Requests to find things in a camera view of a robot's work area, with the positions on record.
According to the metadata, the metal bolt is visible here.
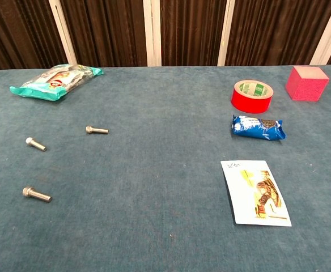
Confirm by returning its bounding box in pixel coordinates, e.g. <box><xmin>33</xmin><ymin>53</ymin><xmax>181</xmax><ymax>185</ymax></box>
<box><xmin>85</xmin><ymin>125</ymin><xmax>109</xmax><ymax>135</ymax></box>
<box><xmin>22</xmin><ymin>186</ymin><xmax>53</xmax><ymax>203</ymax></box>
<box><xmin>25</xmin><ymin>137</ymin><xmax>48</xmax><ymax>152</ymax></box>

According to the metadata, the teal felt table cover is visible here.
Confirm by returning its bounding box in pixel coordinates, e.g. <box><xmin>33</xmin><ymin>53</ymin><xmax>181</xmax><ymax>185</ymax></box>
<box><xmin>0</xmin><ymin>63</ymin><xmax>331</xmax><ymax>272</ymax></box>

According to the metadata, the red tape roll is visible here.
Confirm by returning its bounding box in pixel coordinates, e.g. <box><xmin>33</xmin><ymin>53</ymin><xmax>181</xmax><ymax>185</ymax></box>
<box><xmin>231</xmin><ymin>79</ymin><xmax>274</xmax><ymax>114</ymax></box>

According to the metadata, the blue cookie packet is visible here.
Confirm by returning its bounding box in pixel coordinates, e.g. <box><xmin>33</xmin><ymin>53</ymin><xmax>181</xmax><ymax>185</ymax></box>
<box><xmin>231</xmin><ymin>114</ymin><xmax>287</xmax><ymax>141</ymax></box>

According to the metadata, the white picture card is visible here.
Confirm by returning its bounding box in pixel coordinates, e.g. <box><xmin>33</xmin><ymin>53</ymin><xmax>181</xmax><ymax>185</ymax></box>
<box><xmin>220</xmin><ymin>160</ymin><xmax>292</xmax><ymax>227</ymax></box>

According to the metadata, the teal snack bag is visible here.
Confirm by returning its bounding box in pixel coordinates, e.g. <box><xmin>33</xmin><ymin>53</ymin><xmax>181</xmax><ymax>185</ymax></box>
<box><xmin>9</xmin><ymin>63</ymin><xmax>104</xmax><ymax>101</ymax></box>

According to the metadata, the pink red cube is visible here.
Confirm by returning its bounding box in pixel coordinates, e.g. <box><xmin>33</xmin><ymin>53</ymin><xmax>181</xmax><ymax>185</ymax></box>
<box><xmin>285</xmin><ymin>65</ymin><xmax>330</xmax><ymax>102</ymax></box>

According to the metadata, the white frame post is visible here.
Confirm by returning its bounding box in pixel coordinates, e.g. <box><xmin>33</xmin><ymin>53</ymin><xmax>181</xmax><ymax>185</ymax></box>
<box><xmin>309</xmin><ymin>0</ymin><xmax>331</xmax><ymax>65</ymax></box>
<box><xmin>48</xmin><ymin>0</ymin><xmax>78</xmax><ymax>65</ymax></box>
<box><xmin>217</xmin><ymin>0</ymin><xmax>236</xmax><ymax>67</ymax></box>
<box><xmin>142</xmin><ymin>0</ymin><xmax>162</xmax><ymax>67</ymax></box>

